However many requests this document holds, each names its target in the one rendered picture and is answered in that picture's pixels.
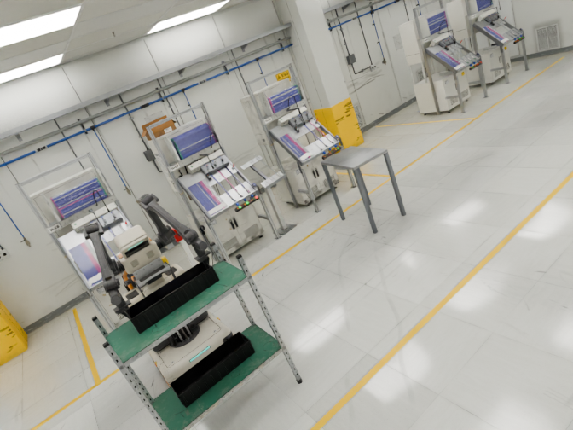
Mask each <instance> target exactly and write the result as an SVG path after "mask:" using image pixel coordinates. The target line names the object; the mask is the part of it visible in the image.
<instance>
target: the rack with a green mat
mask: <svg viewBox="0 0 573 430"><path fill-rule="evenodd" d="M210 245H211V248H212V250H213V252H214V253H215V255H216V257H217V260H218V262H217V263H216V264H214V265H213V266H212V267H213V269H214V271H215V272H216V274H217V277H218V278H219V281H218V282H216V283H214V284H213V285H212V286H210V287H209V288H207V289H206V290H205V291H203V292H202V293H200V294H198V295H197V296H195V297H194V298H192V299H191V300H190V301H188V302H187V303H185V304H184V305H182V306H180V307H179V308H178V309H176V310H175V311H173V312H172V313H171V314H169V315H168V316H166V317H164V318H163V319H161V320H160V321H158V322H157V323H155V324H154V325H153V326H151V327H150V328H148V329H146V330H145V331H144V332H142V333H141V334H139V333H138V331H137V330H136V328H135V326H134V325H133V323H132V322H131V320H129V321H128V322H125V323H124V324H122V325H121V326H119V327H118V328H116V329H115V330H114V331H112V332H111V333H108V332H107V331H106V330H105V328H104V327H103V325H102V324H101V322H100V320H99V319H98V317H97V316H94V317H92V318H91V319H92V321H93V322H94V324H95V325H96V326H97V327H98V329H99V330H100V332H101V334H102V335H103V336H104V338H105V340H106V342H105V343H104V344H102V345H103V347H104V348H105V350H106V351H107V353H108V355H109V356H110V357H111V359H112V360H113V361H114V362H115V364H116V365H117V367H118V368H119V370H120V371H121V373H122V374H123V376H124V377H125V379H126V380H127V381H128V382H129V384H130V385H131V387H132V388H133V390H134V391H135V393H136V394H137V396H138V397H139V399H140V400H141V401H142V402H143V404H144V405H145V407H146V408H147V409H148V411H149V413H150V414H151V416H152V417H153V418H154V420H155V421H156V422H157V423H158V425H159V427H160V428H161V430H189V429H190V428H191V427H193V426H194V425H195V424H196V423H197V422H199V421H200V420H201V419H202V418H204V417H205V416H206V415H207V414H209V413H210V412H211V411H212V410H214V409H215V408H216V407H217V406H218V405H219V404H220V403H221V402H222V401H223V400H225V399H226V398H227V397H228V396H230V395H231V394H232V393H233V392H235V391H236V390H237V389H238V388H239V387H241V386H242V385H243V384H244V383H246V382H247V381H248V380H249V379H251V378H252V377H253V376H254V375H255V374H256V373H257V372H258V371H259V370H260V369H262V368H263V367H264V366H265V365H267V364H268V363H269V362H270V361H272V360H273V359H274V358H275V357H277V356H278V355H279V354H280V353H281V352H283V354H284V356H285V358H286V360H287V362H288V364H289V366H290V368H291V370H292V372H293V374H294V376H295V378H296V381H297V383H298V384H301V383H302V382H303V380H302V378H301V377H300V375H299V373H298V371H297V369H296V366H295V364H294V362H293V360H292V358H291V356H290V354H289V352H288V350H287V348H286V346H285V344H284V342H283V340H282V338H281V335H280V333H279V331H278V329H277V327H276V326H275V323H274V321H273V319H272V317H271V315H270V314H269V310H268V308H267V306H266V304H265V303H264V301H263V298H262V296H261V294H260V293H259V291H258V288H257V286H256V283H255V282H254V280H253V278H252V275H251V273H250V271H249V270H248V268H247V266H246V263H245V261H244V259H243V258H242V255H241V254H238V255H237V256H235V257H236V258H237V260H238V262H239V264H240V267H241V269H242V270H241V269H239V268H237V267H235V266H233V265H231V264H229V263H228V262H226V261H224V260H223V258H222V256H221V254H220V252H219V251H218V249H217V246H216V244H215V242H213V243H211V244H210ZM246 282H249V284H250V286H251V288H252V291H253V292H254V294H255V297H256V299H257V301H258V303H259V305H260V307H261V309H262V311H263V314H264V315H265V317H266V319H267V321H268V323H269V326H270V327H271V329H272V331H273V333H274V335H275V337H273V336H272V335H271V334H269V333H267V332H266V331H265V330H263V329H262V328H260V327H259V326H258V325H257V324H256V323H255V322H254V320H253V318H252V315H251V313H250V312H249V310H248V308H247V306H246V303H245V301H244V300H243V298H242V296H241V294H240V291H239V289H238V288H239V287H240V286H242V285H243V284H245V283H246ZM232 292H234V293H235V295H236V297H237V299H238V300H239V302H240V304H241V306H242V308H243V310H244V312H245V313H246V316H247V318H248V320H249V322H250V324H251V326H250V327H248V328H247V329H245V330H244V331H243V332H241V333H242V334H243V335H245V337H247V338H248V339H249V340H250V341H251V343H252V347H253V349H254V351H255V353H253V354H252V355H251V356H250V357H249V358H248V359H247V360H245V361H244V362H243V363H241V364H240V365H239V366H238V367H237V368H235V369H234V370H233V371H231V372H230V373H229V374H228V375H226V376H225V377H224V378H222V379H221V380H220V381H219V382H218V383H217V384H216V385H214V386H213V387H212V388H211V389H209V390H208V391H207V392H205V393H204V394H203V395H202V396H200V397H199V398H198V399H196V400H195V401H194V402H193V403H191V404H190V405H189V406H188V407H187V408H185V406H184V405H182V402H181V401H180V399H179V398H178V396H177V395H176V394H175V392H174V391H173V389H172V388H171V387H170V388H168V389H167V390H166V391H164V392H163V393H161V394H160V395H159V396H158V397H157V398H156V399H153V398H152V396H151V395H150V393H149V392H148V390H147V388H146V387H145V386H144V385H143V384H142V382H141V380H140V379H139V377H138V376H137V374H136V372H135V371H134V370H133V368H132V367H131V366H130V364H131V363H133V362H135V361H136V360H137V359H138V358H139V357H141V356H143V355H144V354H145V353H147V352H149V351H150V350H151V349H153V348H154V347H156V346H157V345H158V344H159V343H161V342H162V341H164V340H165V339H167V338H168V337H170V336H171V335H173V334H174V333H175V332H176V331H178V330H179V329H181V328H182V327H184V326H185V325H187V324H188V323H190V322H191V321H193V320H194V319H195V318H196V317H198V316H199V315H201V314H202V313H203V312H205V311H207V310H208V309H210V308H211V307H212V306H214V305H215V304H216V303H217V302H219V301H220V300H222V299H224V298H225V297H226V296H228V295H229V294H231V293H232Z"/></svg>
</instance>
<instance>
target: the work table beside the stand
mask: <svg viewBox="0 0 573 430"><path fill-rule="evenodd" d="M382 154H383V155H384V158H385V163H386V166H387V169H388V172H389V175H390V178H391V183H392V186H393V189H394V192H395V195H396V200H397V203H398V206H399V209H400V212H401V215H402V216H405V215H406V212H405V209H404V205H403V203H402V197H401V195H400V191H399V188H398V185H397V182H396V177H395V174H394V171H393V168H392V164H391V160H390V156H389V154H388V150H387V149H382V148H364V147H354V146H350V147H348V148H346V149H344V150H342V151H340V152H339V153H337V154H335V155H333V156H331V157H329V158H327V159H325V160H323V161H322V162H321V165H322V168H323V171H324V172H325V175H326V178H327V181H328V184H329V187H330V190H331V191H332V194H333V198H334V200H335V203H336V206H337V208H338V210H339V215H340V217H341V219H342V220H343V221H344V220H345V216H344V213H343V210H342V207H341V205H340V202H339V198H338V196H337V193H336V190H335V188H334V186H333V181H332V179H331V177H330V174H329V171H328V169H327V166H335V167H340V168H344V169H350V170H352V171H353V174H354V177H355V180H356V184H357V187H358V189H359V192H360V195H361V198H362V202H363V205H364V207H365V210H366V213H367V215H368V220H369V223H370V225H371V228H372V231H373V233H374V234H376V233H377V232H378V230H377V227H376V224H375V222H374V219H373V214H372V212H371V209H370V205H371V201H370V198H369V195H368V191H367V188H366V185H365V183H364V180H363V177H362V173H361V170H360V167H361V166H364V165H365V164H367V163H368V162H370V161H372V160H374V159H376V158H378V157H380V156H381V155H382Z"/></svg>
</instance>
